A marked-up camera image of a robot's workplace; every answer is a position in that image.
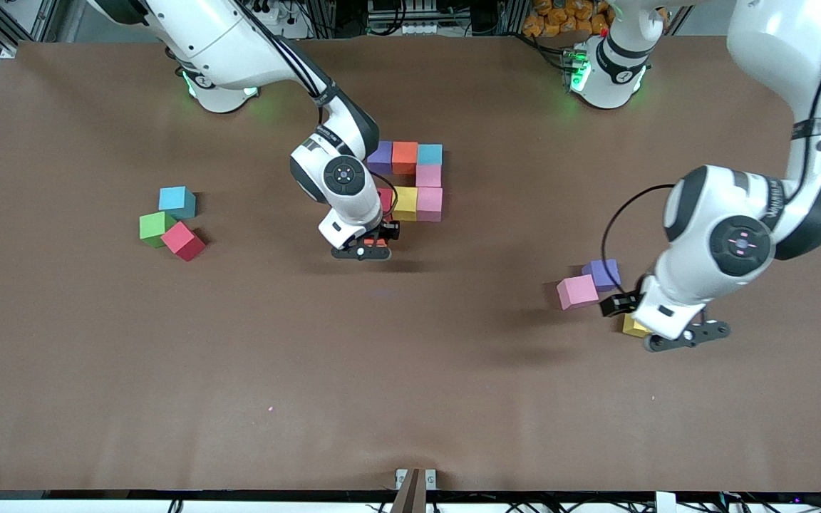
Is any dented violet blue foam cube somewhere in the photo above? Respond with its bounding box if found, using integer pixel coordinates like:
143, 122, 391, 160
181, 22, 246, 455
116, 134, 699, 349
368, 140, 393, 175

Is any brown table mat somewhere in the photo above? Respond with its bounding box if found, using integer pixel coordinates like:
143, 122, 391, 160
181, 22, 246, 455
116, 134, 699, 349
0, 36, 821, 492

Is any white slotted device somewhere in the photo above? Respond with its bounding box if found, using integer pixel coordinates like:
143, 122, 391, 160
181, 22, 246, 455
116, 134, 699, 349
368, 0, 454, 35

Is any green foam cube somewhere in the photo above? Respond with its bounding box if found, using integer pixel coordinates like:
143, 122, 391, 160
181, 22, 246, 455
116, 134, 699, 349
139, 211, 176, 248

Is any orange packets pile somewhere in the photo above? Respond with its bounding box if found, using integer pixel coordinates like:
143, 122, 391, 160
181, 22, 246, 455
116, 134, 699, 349
522, 0, 611, 36

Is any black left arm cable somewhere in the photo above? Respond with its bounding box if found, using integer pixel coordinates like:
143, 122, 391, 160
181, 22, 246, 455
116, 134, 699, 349
601, 0, 821, 294

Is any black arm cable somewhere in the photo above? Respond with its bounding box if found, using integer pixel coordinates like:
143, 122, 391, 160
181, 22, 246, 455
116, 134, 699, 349
601, 0, 821, 294
236, 0, 397, 214

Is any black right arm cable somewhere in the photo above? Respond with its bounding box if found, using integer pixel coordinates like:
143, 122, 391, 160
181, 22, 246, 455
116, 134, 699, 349
236, 0, 397, 214

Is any metal bracket with brown post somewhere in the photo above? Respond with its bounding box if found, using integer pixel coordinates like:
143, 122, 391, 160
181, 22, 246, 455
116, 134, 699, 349
395, 468, 438, 513

